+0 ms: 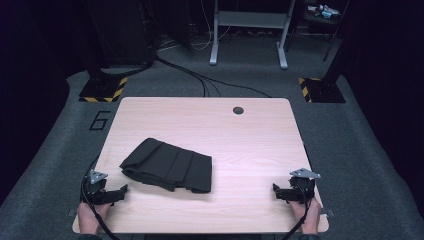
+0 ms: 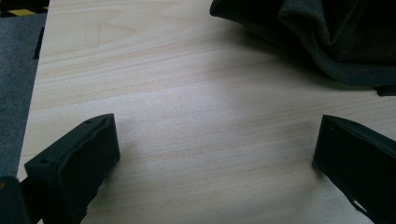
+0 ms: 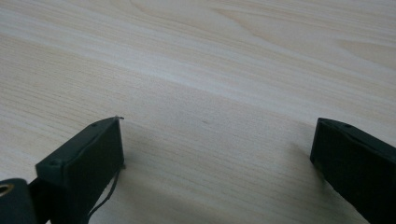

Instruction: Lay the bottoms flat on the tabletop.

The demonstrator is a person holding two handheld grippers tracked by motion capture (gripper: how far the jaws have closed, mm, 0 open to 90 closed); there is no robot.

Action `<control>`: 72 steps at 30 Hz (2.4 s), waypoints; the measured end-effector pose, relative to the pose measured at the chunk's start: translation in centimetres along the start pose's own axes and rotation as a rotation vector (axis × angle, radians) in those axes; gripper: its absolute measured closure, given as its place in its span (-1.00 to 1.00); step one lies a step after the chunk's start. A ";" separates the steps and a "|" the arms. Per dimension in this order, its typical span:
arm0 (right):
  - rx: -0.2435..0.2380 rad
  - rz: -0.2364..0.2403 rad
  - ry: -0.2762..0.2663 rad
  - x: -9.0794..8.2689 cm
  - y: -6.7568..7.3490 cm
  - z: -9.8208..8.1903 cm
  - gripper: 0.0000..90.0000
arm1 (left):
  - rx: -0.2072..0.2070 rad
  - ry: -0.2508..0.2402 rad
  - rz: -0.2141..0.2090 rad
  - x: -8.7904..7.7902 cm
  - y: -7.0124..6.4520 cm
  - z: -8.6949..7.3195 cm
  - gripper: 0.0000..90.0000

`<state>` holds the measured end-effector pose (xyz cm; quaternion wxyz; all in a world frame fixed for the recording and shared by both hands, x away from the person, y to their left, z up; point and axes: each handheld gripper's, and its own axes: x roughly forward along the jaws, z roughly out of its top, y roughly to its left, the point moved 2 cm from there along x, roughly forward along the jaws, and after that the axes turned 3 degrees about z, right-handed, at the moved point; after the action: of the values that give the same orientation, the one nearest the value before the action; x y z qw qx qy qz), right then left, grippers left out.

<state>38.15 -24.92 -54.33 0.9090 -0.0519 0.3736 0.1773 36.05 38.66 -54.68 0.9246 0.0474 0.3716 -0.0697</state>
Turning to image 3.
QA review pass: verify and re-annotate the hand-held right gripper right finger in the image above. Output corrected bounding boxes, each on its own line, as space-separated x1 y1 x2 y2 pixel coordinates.
309 117 396 224

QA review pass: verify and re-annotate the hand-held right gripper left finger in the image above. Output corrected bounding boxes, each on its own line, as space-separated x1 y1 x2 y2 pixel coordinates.
28 116 126 224

